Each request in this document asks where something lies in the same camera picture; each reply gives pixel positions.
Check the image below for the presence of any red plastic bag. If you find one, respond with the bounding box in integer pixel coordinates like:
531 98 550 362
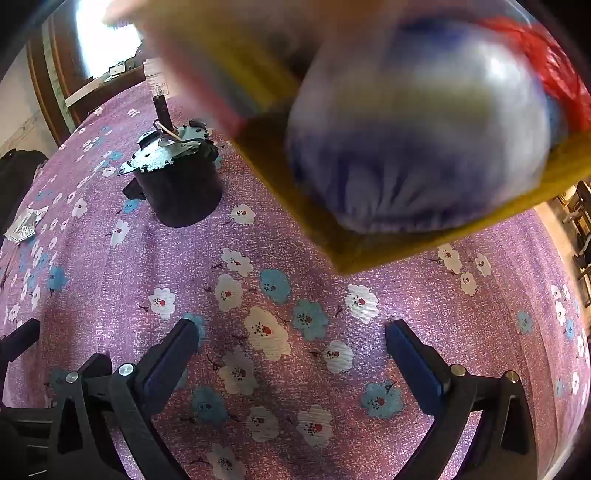
475 16 591 134

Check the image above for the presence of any yellow taped cardboard box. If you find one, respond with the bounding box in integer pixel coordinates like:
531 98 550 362
104 0 591 275

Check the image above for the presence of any wooden sideboard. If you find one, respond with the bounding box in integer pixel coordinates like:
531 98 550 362
65 65 155 125

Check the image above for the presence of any wood framed glass partition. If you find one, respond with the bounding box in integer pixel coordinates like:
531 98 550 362
25 0 148 139

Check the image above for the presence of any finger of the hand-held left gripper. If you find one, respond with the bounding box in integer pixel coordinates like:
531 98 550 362
0 318 41 370

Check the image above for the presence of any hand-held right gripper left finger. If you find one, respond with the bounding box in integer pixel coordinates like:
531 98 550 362
46 318 200 480

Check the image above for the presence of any silver foil packet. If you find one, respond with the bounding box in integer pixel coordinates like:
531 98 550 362
4 207 49 243

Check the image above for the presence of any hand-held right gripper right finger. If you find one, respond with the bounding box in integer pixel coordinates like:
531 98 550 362
385 319 539 480

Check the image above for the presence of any wooden chair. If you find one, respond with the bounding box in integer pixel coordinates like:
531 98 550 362
556 180 591 305

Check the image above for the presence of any black bag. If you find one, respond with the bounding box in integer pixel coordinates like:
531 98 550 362
0 148 49 236

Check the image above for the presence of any black cylindrical motor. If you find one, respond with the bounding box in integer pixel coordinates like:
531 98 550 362
117 95 223 228

